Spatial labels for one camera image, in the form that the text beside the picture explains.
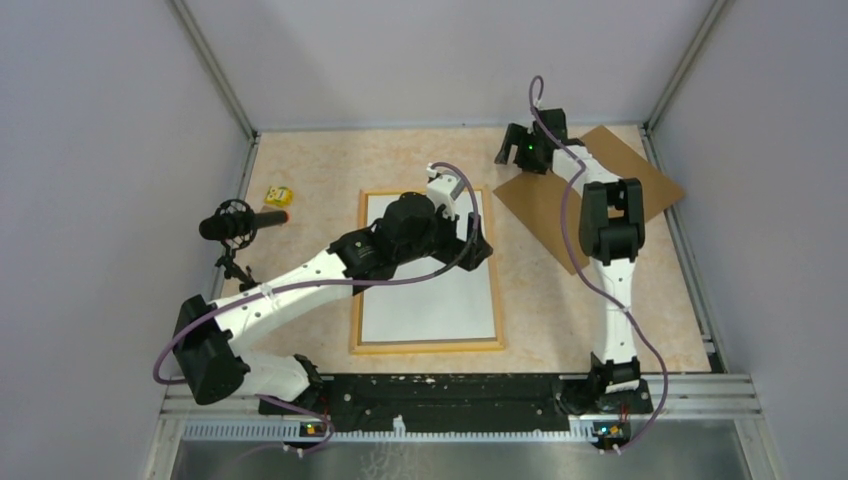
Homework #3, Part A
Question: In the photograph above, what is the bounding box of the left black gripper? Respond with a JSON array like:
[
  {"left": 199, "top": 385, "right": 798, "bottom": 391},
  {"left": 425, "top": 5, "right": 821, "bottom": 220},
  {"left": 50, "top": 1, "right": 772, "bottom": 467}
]
[{"left": 396, "top": 202, "right": 492, "bottom": 272}]

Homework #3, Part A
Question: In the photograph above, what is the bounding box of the printed building photo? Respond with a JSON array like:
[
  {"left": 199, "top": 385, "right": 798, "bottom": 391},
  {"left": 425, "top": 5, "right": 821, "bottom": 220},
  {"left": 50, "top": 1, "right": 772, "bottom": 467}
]
[{"left": 355, "top": 191, "right": 500, "bottom": 347}]

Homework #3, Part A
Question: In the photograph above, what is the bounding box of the brown backing board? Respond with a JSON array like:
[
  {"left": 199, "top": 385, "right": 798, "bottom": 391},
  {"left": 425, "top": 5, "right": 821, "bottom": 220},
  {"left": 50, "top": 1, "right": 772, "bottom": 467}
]
[{"left": 494, "top": 126, "right": 684, "bottom": 275}]

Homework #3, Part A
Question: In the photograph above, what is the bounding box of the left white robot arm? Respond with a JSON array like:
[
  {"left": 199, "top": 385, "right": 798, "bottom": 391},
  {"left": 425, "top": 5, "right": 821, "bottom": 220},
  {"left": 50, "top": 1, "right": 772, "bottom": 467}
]
[{"left": 164, "top": 192, "right": 493, "bottom": 414}]

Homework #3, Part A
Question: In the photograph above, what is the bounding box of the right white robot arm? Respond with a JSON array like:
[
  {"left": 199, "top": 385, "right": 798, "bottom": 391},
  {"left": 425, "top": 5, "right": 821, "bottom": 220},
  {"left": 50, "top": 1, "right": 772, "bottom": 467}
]
[{"left": 495, "top": 107, "right": 645, "bottom": 414}]

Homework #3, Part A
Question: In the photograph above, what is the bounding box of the small yellow toy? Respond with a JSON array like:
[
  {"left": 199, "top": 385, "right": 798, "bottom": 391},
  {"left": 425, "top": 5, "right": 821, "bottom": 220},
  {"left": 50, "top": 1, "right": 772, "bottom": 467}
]
[{"left": 263, "top": 186, "right": 293, "bottom": 208}]

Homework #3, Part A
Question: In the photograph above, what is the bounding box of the black microphone on stand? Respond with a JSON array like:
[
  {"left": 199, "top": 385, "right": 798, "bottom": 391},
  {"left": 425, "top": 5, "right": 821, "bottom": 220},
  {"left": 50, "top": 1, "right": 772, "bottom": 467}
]
[{"left": 198, "top": 198, "right": 290, "bottom": 292}]

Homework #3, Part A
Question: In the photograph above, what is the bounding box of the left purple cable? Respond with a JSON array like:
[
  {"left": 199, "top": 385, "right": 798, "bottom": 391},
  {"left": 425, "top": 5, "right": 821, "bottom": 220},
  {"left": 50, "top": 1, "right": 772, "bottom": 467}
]
[{"left": 152, "top": 161, "right": 482, "bottom": 456}]

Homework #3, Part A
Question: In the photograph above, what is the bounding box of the purple cable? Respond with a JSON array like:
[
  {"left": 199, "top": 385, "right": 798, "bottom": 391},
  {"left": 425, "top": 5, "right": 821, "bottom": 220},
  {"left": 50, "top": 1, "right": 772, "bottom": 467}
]
[
  {"left": 152, "top": 161, "right": 482, "bottom": 456},
  {"left": 527, "top": 74, "right": 670, "bottom": 456}
]

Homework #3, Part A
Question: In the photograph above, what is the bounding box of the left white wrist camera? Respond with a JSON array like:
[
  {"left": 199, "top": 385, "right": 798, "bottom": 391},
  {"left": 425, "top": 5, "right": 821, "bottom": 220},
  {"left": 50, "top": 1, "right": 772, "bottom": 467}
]
[{"left": 426, "top": 164, "right": 466, "bottom": 221}]

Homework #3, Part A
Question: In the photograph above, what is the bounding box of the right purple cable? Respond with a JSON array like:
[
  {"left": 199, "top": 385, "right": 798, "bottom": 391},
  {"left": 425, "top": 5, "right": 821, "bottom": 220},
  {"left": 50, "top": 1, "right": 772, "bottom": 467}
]
[{"left": 527, "top": 74, "right": 670, "bottom": 456}]

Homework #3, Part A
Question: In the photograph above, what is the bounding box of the wooden picture frame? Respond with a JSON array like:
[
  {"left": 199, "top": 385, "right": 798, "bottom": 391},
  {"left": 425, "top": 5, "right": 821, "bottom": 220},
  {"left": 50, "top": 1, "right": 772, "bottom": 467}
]
[{"left": 349, "top": 187, "right": 507, "bottom": 357}]

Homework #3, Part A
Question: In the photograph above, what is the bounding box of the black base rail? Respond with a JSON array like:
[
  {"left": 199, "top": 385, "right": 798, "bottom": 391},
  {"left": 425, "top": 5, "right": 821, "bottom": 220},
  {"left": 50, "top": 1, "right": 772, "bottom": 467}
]
[{"left": 296, "top": 373, "right": 654, "bottom": 433}]

